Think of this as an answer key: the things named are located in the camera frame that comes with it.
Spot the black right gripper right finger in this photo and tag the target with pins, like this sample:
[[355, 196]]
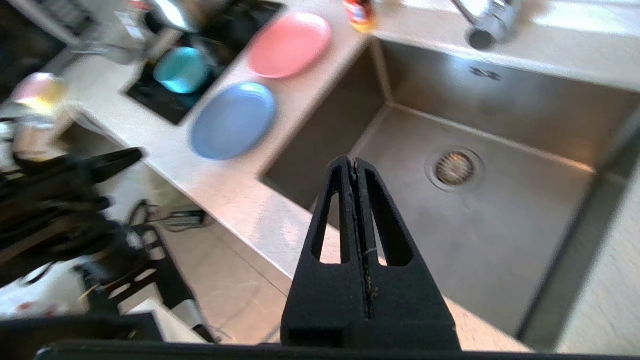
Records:
[[410, 310]]

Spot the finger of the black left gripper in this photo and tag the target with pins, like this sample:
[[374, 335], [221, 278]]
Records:
[[117, 161]]

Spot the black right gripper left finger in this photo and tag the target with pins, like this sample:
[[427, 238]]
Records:
[[325, 300]]

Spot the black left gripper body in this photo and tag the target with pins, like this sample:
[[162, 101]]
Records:
[[50, 210]]

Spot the teal cup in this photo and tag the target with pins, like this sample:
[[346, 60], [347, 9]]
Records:
[[182, 70]]

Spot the orange dish soap bottle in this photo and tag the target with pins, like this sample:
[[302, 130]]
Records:
[[359, 15]]

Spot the stainless steel sink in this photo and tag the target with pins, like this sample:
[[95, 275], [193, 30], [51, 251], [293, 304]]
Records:
[[500, 225]]

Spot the metal sink drain strainer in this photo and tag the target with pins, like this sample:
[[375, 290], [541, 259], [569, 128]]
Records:
[[454, 169]]

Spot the black glass cooktop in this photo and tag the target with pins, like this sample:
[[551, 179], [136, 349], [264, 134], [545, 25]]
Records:
[[165, 102]]

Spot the pink and yellow container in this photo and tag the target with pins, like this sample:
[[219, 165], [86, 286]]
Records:
[[40, 92]]

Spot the blue plate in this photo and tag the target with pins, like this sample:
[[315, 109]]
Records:
[[232, 120]]

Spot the pink plate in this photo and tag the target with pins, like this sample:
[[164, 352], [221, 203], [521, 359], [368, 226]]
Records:
[[290, 45]]

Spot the chrome gooseneck faucet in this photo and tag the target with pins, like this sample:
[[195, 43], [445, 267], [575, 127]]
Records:
[[492, 20]]

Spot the black metal bracket frame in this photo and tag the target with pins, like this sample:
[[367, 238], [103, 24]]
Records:
[[170, 285]]

